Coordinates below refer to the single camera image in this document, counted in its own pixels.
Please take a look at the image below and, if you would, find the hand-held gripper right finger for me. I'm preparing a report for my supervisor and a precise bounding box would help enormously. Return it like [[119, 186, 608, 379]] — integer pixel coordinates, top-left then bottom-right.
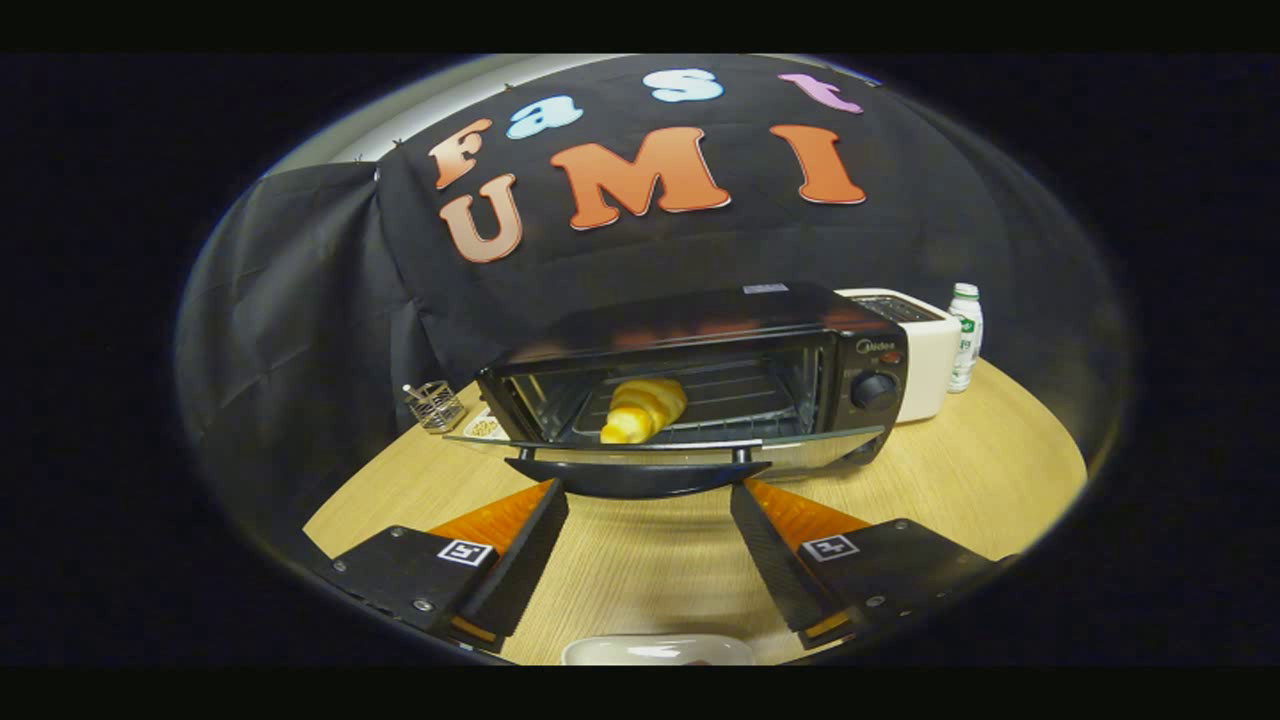
[[730, 477, 1011, 651]]

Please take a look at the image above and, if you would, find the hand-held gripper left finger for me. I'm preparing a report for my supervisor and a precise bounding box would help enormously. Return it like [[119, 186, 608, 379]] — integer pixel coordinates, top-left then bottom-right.
[[325, 479, 570, 653]]

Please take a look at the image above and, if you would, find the yellow croissant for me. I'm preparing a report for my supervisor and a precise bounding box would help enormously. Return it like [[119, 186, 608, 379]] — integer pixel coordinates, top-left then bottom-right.
[[600, 378, 689, 445]]

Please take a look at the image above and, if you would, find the black toaster oven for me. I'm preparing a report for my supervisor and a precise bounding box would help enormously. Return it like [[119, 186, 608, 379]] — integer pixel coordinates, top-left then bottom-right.
[[443, 282, 910, 499]]

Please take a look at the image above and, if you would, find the white bread toaster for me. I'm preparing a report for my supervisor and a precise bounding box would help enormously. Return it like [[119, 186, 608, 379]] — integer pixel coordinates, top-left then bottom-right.
[[835, 288, 962, 424]]

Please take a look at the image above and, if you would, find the white plate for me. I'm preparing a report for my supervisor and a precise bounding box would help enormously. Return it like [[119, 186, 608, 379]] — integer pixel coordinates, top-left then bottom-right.
[[560, 635, 756, 667]]

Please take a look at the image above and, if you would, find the white bottle green label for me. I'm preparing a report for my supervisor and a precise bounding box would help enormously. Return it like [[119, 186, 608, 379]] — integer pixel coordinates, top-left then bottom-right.
[[947, 283, 985, 394]]

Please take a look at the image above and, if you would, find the wire mesh basket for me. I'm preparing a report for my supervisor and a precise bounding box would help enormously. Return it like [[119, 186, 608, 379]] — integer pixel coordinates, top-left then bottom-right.
[[403, 380, 468, 433]]

